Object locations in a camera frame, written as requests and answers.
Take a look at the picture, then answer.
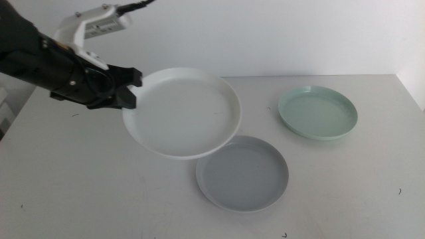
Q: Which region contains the grey shallow bowl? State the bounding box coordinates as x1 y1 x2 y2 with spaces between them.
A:
195 135 290 213

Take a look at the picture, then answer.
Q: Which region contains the thin black cable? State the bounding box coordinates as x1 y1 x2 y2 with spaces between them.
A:
82 66 116 102

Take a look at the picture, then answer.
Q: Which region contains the pale green shallow bowl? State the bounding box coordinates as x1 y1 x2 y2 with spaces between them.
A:
278 85 359 141

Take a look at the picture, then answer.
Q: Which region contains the white shallow bowl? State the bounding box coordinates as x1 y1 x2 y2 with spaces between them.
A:
122 67 242 161

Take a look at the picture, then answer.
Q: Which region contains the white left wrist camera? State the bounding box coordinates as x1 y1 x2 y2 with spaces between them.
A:
52 3 133 71

